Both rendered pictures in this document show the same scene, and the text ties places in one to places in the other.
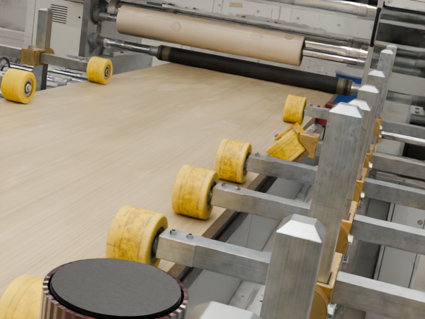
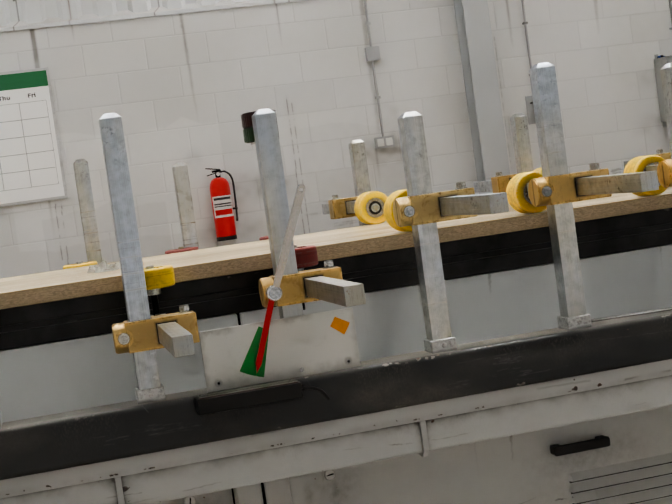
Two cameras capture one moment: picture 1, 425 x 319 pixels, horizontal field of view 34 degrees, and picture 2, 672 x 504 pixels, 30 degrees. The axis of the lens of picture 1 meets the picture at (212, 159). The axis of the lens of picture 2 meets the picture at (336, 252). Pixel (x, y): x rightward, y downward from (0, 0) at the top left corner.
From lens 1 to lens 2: 2.03 m
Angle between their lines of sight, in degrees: 64
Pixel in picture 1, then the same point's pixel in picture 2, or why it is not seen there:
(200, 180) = (635, 162)
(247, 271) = not seen: hidden behind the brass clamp
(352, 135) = (536, 79)
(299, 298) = (405, 145)
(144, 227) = (518, 179)
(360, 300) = (584, 188)
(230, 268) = not seen: hidden behind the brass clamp
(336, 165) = (536, 100)
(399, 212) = not seen: outside the picture
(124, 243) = (510, 191)
